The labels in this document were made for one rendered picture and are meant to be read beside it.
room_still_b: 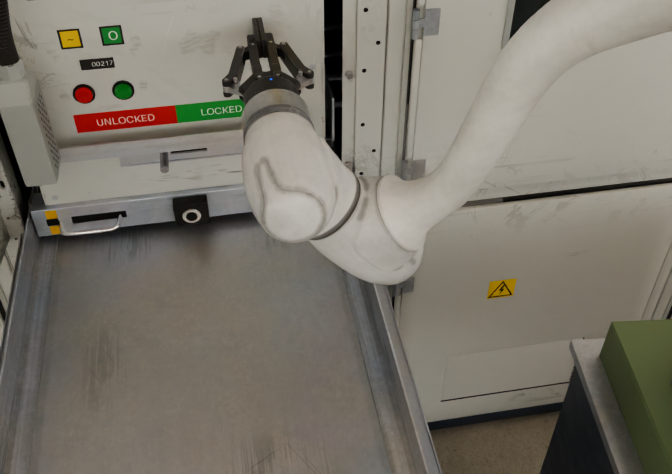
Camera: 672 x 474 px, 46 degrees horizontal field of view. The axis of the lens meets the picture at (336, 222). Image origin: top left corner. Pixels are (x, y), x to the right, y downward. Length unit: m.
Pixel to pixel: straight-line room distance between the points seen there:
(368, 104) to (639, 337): 0.59
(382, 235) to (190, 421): 0.42
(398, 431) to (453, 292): 0.63
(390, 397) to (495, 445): 1.02
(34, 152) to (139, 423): 0.42
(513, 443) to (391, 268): 1.24
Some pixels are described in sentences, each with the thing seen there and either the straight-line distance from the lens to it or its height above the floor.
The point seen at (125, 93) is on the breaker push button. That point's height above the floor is 1.14.
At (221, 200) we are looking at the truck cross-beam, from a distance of 1.43.
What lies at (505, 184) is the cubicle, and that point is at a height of 0.85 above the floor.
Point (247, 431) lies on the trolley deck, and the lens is 1.17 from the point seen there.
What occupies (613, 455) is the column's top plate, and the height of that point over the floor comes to 0.75.
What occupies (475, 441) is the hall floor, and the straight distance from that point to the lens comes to 2.18.
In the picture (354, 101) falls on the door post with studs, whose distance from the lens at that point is 1.38.
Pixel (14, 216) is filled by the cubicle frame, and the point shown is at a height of 0.89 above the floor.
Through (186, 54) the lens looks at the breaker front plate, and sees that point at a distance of 1.27.
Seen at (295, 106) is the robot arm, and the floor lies 1.27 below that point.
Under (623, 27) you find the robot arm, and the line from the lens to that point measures 0.78.
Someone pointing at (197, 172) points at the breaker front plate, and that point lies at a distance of 1.40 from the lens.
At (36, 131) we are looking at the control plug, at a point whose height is 1.15.
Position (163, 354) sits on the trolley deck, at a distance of 1.27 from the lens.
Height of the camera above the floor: 1.82
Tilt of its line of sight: 42 degrees down
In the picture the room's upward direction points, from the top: straight up
